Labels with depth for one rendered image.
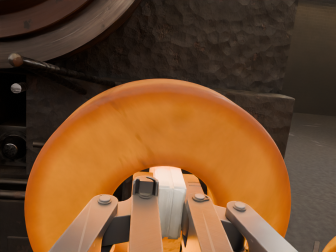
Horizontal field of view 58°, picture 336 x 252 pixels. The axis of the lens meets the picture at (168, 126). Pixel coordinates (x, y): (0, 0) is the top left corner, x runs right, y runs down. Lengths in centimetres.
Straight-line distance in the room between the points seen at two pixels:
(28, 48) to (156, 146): 29
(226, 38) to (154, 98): 43
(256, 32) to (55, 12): 35
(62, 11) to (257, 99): 33
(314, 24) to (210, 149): 737
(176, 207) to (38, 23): 30
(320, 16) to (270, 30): 699
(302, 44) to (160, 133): 724
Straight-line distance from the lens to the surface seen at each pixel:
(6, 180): 55
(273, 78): 61
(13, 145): 57
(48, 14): 40
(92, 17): 41
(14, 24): 41
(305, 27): 742
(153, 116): 16
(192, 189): 17
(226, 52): 58
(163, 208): 16
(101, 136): 16
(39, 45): 42
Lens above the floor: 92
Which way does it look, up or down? 13 degrees down
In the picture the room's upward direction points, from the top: 6 degrees clockwise
